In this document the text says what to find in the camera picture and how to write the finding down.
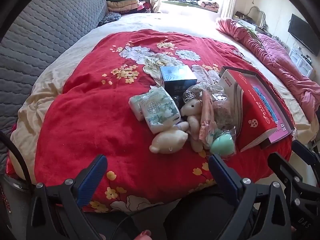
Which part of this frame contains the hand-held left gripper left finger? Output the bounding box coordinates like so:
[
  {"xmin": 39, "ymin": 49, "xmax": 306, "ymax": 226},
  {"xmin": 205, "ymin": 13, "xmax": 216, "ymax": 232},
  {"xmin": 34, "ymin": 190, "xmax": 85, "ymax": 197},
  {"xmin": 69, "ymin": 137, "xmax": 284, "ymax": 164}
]
[{"xmin": 26, "ymin": 154, "xmax": 108, "ymax": 240}]

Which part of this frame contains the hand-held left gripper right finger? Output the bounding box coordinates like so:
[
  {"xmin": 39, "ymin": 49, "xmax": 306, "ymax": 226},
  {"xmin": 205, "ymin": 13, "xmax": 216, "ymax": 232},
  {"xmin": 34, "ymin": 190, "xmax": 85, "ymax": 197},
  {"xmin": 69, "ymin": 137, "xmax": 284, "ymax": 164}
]
[{"xmin": 208, "ymin": 154, "xmax": 292, "ymax": 240}]

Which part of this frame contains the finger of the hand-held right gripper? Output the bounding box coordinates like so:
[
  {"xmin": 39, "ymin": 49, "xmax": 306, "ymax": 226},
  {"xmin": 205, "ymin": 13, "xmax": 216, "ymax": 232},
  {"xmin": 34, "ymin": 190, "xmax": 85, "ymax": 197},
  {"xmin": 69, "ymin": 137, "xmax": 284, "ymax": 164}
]
[
  {"xmin": 267, "ymin": 152, "xmax": 304, "ymax": 201},
  {"xmin": 291, "ymin": 140, "xmax": 320, "ymax": 180}
]

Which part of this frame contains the grey tray box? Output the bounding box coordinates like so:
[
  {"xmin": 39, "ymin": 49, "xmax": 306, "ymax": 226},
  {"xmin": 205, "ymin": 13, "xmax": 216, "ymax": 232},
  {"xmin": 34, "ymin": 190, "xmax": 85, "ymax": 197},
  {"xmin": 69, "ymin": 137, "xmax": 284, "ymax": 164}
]
[{"xmin": 220, "ymin": 66, "xmax": 295, "ymax": 150}]

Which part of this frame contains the floral scrunchie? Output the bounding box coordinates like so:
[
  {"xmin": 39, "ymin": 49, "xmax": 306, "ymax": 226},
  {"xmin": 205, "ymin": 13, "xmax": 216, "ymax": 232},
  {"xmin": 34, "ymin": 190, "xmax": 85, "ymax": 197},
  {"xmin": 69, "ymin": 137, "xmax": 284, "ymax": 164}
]
[{"xmin": 189, "ymin": 84, "xmax": 225, "ymax": 98}]

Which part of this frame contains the green sponge in bag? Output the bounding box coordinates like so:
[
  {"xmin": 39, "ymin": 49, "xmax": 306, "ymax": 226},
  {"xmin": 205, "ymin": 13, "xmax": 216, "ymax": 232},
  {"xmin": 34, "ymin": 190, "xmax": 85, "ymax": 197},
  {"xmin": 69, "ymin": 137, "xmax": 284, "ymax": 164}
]
[{"xmin": 209, "ymin": 129, "xmax": 235, "ymax": 155}]

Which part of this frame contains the person's dark trouser leg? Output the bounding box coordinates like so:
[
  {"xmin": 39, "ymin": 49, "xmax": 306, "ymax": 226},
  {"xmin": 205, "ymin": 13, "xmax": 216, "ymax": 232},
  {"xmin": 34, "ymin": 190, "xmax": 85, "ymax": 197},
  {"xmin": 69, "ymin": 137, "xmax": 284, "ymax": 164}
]
[{"xmin": 162, "ymin": 190, "xmax": 253, "ymax": 240}]

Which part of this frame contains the red tissue box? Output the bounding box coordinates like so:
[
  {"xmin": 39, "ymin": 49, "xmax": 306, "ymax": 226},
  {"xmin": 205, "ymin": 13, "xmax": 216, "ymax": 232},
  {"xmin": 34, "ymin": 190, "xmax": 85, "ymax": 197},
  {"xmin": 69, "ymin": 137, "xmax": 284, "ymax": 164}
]
[{"xmin": 217, "ymin": 69, "xmax": 279, "ymax": 153}]

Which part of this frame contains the orange plastic packet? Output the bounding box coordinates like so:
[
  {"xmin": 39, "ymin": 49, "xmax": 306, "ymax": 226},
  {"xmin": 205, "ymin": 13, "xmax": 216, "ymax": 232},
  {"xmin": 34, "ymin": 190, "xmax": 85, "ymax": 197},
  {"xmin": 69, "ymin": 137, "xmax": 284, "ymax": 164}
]
[{"xmin": 199, "ymin": 90, "xmax": 218, "ymax": 150}]

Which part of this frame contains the red floral blanket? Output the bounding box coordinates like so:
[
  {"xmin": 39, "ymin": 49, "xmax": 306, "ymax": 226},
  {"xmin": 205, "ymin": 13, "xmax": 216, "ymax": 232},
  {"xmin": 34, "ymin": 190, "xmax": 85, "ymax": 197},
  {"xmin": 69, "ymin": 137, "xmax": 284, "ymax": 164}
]
[{"xmin": 34, "ymin": 29, "xmax": 295, "ymax": 213}]

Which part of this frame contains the cream plush toy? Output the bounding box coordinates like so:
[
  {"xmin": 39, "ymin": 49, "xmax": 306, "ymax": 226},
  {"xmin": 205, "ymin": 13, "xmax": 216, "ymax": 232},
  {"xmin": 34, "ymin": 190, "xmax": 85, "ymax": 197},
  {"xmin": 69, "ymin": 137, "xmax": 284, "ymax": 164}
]
[{"xmin": 149, "ymin": 121, "xmax": 189, "ymax": 154}]

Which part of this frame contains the pink item in plastic bag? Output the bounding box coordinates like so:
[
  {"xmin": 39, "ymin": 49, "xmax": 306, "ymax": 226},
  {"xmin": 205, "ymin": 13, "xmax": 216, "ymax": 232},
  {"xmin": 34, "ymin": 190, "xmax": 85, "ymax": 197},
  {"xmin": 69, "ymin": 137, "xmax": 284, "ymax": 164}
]
[{"xmin": 212, "ymin": 92, "xmax": 237, "ymax": 130}]

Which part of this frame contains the pink book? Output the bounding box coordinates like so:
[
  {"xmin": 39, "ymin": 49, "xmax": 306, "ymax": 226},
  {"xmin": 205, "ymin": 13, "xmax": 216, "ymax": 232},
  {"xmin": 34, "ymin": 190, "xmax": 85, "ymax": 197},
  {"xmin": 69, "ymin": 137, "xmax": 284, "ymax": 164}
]
[{"xmin": 252, "ymin": 80, "xmax": 288, "ymax": 140}]

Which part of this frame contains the person's bare foot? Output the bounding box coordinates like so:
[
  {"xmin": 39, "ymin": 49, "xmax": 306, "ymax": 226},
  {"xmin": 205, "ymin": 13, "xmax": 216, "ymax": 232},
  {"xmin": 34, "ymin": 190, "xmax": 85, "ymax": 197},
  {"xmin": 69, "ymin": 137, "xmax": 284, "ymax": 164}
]
[{"xmin": 136, "ymin": 230, "xmax": 153, "ymax": 240}]

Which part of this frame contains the white cabinet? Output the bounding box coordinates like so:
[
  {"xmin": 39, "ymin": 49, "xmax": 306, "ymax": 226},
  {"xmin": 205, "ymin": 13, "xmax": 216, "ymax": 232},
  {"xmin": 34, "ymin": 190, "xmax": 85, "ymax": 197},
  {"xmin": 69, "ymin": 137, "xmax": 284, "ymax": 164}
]
[{"xmin": 287, "ymin": 47, "xmax": 314, "ymax": 78}]

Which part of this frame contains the small green white tissue pack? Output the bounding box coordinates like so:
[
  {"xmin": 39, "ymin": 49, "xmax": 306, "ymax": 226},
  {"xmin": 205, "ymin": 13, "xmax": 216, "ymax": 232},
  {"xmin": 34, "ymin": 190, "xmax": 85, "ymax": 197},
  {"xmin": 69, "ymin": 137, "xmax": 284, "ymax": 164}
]
[{"xmin": 129, "ymin": 94, "xmax": 150, "ymax": 121}]

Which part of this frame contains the pink quilt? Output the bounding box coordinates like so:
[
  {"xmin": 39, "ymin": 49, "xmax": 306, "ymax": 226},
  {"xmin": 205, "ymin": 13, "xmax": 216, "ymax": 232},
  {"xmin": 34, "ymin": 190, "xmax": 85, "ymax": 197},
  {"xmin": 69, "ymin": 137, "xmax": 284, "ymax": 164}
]
[{"xmin": 215, "ymin": 17, "xmax": 320, "ymax": 123}]

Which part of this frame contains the black box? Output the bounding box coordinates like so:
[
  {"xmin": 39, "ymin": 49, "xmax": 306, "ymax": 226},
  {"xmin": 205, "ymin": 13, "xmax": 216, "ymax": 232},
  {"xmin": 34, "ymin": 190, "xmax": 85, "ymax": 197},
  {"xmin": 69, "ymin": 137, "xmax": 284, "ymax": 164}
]
[{"xmin": 160, "ymin": 65, "xmax": 198, "ymax": 98}]

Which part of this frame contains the black television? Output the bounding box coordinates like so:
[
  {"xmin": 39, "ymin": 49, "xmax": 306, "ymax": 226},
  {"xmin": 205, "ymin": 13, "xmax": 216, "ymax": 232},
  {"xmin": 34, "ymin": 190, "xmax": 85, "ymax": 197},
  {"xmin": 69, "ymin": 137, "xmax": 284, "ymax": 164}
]
[{"xmin": 287, "ymin": 14, "xmax": 320, "ymax": 55}]

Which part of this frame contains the green cloth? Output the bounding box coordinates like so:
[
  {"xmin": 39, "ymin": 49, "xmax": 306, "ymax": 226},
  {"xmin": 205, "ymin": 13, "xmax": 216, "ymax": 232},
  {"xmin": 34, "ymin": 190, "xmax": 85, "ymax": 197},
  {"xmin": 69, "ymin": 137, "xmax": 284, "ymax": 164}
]
[{"xmin": 239, "ymin": 21, "xmax": 263, "ymax": 43}]

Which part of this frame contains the grey quilted headboard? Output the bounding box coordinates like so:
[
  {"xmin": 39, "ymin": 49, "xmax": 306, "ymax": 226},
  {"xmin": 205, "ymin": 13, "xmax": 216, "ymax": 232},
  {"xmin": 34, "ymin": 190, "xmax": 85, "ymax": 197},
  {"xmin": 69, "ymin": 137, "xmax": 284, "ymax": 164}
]
[{"xmin": 0, "ymin": 0, "xmax": 109, "ymax": 175}]

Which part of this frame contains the cream bed sheet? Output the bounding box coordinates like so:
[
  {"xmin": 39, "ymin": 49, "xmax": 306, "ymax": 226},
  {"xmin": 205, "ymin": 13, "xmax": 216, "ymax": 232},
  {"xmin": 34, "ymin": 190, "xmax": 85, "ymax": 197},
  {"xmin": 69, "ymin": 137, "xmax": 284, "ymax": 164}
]
[{"xmin": 10, "ymin": 12, "xmax": 313, "ymax": 180}]

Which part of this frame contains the dark patterned cloth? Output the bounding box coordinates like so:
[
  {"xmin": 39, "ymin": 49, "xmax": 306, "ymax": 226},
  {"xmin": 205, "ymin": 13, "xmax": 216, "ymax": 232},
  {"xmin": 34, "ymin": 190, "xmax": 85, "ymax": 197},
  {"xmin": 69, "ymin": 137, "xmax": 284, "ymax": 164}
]
[{"xmin": 97, "ymin": 12, "xmax": 123, "ymax": 27}]

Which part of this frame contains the orange patterned cloth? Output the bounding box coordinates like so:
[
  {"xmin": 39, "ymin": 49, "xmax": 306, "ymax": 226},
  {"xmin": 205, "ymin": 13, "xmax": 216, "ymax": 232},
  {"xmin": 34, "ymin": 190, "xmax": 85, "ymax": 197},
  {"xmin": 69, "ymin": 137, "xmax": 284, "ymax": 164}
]
[{"xmin": 200, "ymin": 1, "xmax": 220, "ymax": 12}]

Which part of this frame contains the stack of folded clothes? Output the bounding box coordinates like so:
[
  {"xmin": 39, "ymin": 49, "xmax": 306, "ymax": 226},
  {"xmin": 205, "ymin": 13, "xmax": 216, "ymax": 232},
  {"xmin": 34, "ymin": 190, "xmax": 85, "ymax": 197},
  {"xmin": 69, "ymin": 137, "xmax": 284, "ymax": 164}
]
[{"xmin": 106, "ymin": 0, "xmax": 153, "ymax": 14}]

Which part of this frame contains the black cable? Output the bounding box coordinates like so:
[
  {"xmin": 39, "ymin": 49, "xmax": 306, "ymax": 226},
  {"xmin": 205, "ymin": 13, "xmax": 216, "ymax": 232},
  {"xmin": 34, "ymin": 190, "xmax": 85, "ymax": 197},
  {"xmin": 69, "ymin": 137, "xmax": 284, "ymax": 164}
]
[{"xmin": 0, "ymin": 130, "xmax": 33, "ymax": 187}]

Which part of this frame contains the ornate metal frame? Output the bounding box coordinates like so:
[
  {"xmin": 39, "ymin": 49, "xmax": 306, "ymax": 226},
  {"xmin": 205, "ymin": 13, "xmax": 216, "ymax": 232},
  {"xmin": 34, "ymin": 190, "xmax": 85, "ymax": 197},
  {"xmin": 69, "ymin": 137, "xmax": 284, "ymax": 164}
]
[{"xmin": 247, "ymin": 5, "xmax": 270, "ymax": 30}]

